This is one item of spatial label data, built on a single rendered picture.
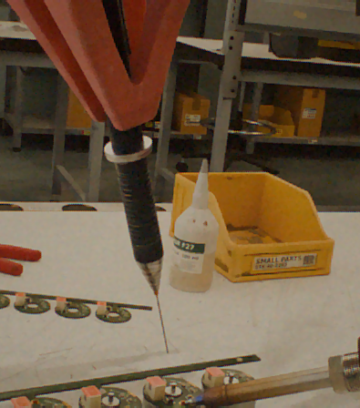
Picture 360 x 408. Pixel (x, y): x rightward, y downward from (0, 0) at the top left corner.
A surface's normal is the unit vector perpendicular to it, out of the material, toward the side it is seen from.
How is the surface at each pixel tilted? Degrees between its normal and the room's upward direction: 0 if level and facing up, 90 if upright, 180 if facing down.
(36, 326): 0
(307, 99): 89
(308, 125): 90
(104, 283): 0
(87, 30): 110
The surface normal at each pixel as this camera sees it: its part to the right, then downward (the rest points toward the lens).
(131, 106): 0.66, 0.44
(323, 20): 0.34, 0.29
